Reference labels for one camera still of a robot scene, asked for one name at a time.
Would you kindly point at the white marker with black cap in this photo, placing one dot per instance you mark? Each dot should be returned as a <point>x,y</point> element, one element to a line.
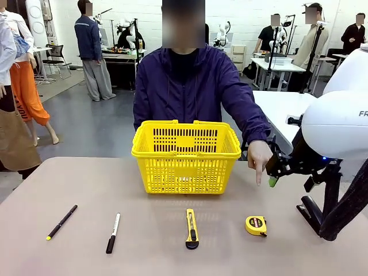
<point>113,232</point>

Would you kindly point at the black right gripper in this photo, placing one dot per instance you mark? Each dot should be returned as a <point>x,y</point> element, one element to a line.
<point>303,158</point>

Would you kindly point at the black stapler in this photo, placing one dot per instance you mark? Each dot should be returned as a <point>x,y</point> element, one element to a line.
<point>309,208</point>

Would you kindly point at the black floor bag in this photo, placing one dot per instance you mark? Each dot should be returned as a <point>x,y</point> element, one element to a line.
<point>249,71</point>

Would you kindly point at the person in black t-shirt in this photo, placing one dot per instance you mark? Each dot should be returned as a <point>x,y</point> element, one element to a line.
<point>266,36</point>

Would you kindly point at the person in black clothes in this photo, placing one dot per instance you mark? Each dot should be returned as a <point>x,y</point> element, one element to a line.
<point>353,36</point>

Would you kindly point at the small white robot arm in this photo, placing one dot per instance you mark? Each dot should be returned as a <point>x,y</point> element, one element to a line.
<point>126,26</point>
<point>222,31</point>
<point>283,33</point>

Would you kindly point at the person in purple jacket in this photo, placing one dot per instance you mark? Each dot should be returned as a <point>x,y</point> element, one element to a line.
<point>187,95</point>

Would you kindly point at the person's left forearm purple sleeve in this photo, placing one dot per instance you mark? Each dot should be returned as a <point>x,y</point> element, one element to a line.
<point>253,123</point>

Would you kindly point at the yellow tape measure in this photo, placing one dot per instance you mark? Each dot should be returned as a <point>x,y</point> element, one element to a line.
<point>254,224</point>

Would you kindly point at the yellow black utility knife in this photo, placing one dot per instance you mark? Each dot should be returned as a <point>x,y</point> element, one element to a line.
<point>191,230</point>

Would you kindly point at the person's left hand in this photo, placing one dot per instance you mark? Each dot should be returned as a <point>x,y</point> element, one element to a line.
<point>260,155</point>

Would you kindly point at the yellow plastic shopping basket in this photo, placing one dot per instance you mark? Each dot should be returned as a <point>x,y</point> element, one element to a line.
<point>184,172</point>

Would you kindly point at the black pen with yellow tip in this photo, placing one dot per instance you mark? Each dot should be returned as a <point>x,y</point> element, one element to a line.
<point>61,222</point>

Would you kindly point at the person in navy jacket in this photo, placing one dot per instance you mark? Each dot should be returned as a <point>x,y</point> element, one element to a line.
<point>89,43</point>

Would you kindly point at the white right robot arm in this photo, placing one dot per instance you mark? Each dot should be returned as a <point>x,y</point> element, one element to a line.
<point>336,126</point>

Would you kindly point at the mannequin with orange trousers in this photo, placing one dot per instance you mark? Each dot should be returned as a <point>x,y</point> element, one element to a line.
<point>27,100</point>

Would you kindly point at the person's right forearm purple sleeve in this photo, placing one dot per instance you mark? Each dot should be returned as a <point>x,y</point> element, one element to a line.
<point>140,115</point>

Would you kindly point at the mannequin with brown apron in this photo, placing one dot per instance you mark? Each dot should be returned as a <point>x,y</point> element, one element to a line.
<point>14,143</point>

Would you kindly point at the table with colourful items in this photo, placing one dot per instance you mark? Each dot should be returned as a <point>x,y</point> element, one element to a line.
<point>120,56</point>

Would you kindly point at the large white rounded table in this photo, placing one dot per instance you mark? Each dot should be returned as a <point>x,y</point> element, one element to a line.
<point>276,109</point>

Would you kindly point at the black camera tripod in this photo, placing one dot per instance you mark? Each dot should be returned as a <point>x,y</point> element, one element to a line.
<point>312,57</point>
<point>271,57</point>
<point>137,57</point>

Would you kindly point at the white table with metal legs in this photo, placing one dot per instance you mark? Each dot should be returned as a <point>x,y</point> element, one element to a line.
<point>287,67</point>

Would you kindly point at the person in beige coat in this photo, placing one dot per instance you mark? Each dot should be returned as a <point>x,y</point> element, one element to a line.
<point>310,49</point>

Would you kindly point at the black office chair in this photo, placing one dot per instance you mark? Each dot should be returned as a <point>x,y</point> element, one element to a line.
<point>56,51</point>

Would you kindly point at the white standing air conditioner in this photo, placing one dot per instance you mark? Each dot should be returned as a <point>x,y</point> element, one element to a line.
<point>37,20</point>

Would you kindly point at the white drawer cabinet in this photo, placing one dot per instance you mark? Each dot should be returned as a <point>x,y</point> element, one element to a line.
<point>238,57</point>

